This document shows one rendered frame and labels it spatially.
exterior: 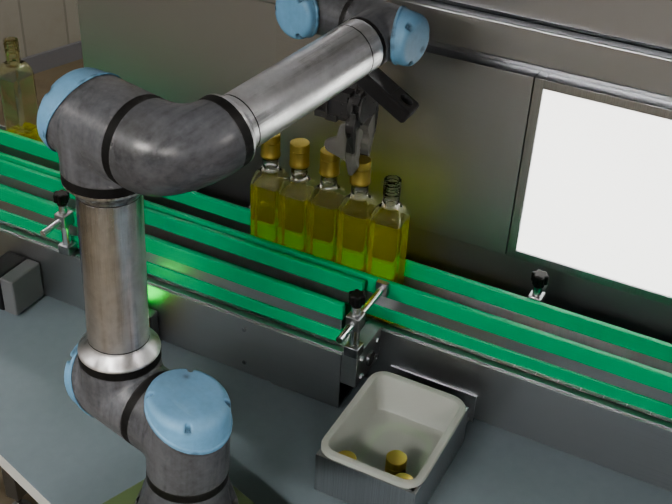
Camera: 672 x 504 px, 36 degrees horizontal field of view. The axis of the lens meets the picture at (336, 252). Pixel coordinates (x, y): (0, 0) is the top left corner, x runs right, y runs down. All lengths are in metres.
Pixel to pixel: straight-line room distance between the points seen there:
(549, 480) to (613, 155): 0.54
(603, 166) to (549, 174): 0.09
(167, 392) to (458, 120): 0.68
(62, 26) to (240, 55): 2.99
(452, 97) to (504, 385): 0.49
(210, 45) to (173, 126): 0.80
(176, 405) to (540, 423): 0.66
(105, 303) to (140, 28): 0.80
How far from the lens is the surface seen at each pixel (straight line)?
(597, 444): 1.78
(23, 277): 2.05
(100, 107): 1.24
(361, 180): 1.72
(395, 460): 1.66
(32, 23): 4.80
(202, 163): 1.19
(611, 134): 1.68
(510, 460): 1.78
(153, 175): 1.19
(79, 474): 1.75
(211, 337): 1.89
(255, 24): 1.91
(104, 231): 1.33
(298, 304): 1.75
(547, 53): 1.67
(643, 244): 1.76
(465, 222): 1.84
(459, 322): 1.75
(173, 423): 1.39
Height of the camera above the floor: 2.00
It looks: 34 degrees down
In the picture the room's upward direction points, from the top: 3 degrees clockwise
